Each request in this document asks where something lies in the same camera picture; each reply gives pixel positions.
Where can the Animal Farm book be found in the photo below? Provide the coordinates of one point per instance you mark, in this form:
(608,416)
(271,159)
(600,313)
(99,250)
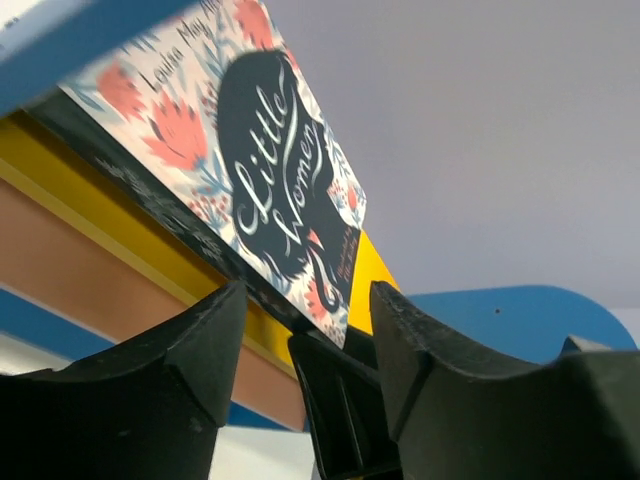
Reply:
(71,124)

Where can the Little Women floral book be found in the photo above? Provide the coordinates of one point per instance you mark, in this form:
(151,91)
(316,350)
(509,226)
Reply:
(214,105)

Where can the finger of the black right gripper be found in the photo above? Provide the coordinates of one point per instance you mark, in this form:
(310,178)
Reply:
(343,400)

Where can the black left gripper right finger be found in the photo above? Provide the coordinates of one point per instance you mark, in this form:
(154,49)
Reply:
(460,410)

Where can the blue yellow wooden bookshelf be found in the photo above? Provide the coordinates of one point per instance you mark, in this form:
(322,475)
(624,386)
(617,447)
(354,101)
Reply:
(497,144)

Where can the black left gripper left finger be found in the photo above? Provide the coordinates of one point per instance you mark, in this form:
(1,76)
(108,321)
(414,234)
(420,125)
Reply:
(147,408)

